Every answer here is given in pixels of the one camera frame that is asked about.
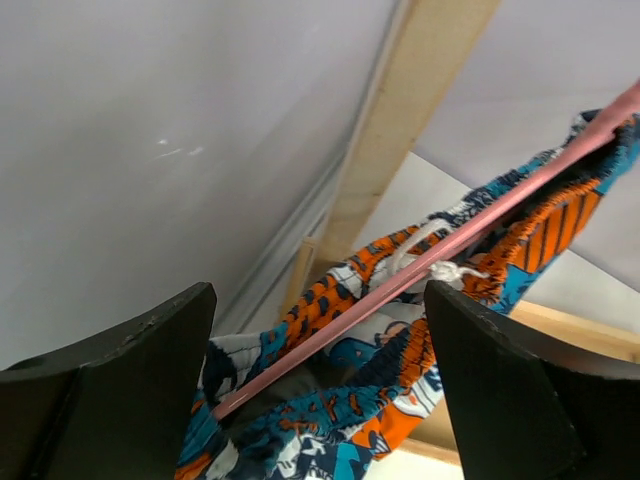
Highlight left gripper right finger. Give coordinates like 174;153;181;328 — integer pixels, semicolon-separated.
424;281;639;480

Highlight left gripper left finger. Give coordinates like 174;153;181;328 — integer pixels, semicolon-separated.
1;283;217;479

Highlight pink hanger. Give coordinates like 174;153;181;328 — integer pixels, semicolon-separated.
213;83;639;420

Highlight wooden clothes rack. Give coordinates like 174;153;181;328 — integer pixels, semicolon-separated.
274;0;640;466

